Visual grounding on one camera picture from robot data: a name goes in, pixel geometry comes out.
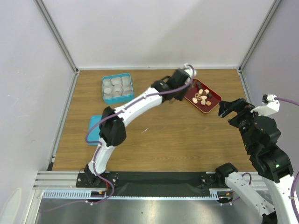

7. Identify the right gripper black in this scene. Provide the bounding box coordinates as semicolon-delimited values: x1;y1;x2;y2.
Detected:
217;97;268;151

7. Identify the beige oval chocolate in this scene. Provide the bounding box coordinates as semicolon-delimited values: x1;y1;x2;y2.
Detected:
192;98;198;104

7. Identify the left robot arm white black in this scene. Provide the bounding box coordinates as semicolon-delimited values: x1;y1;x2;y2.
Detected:
84;64;197;187

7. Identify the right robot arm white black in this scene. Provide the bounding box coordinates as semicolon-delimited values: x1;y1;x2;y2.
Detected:
215;94;299;224

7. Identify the red lacquer tray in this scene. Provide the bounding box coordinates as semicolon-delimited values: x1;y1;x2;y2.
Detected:
184;78;222;113

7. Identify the blue tin box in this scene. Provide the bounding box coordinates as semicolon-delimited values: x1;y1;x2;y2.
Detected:
101;73;135;105

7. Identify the blue tin lid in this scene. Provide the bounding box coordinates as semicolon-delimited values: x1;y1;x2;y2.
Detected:
87;115;102;146

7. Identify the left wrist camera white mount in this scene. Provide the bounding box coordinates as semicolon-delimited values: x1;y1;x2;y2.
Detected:
183;63;197;83

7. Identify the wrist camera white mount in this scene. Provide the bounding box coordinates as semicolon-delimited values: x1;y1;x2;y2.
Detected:
183;63;197;83
250;94;280;117

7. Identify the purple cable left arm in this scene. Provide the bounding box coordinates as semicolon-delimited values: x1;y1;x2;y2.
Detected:
44;64;196;212

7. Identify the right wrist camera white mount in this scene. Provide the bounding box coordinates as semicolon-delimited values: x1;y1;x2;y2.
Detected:
250;94;280;117

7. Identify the white cable duct right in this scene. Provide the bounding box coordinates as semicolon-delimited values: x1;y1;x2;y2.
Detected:
209;189;234;200

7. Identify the white cable duct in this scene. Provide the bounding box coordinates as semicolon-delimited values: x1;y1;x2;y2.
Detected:
43;189;106;200
209;189;234;200

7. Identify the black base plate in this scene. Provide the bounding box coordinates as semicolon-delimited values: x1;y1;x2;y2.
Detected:
76;171;243;197

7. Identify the white cable duct left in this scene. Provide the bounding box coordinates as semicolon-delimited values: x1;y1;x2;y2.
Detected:
43;189;106;200

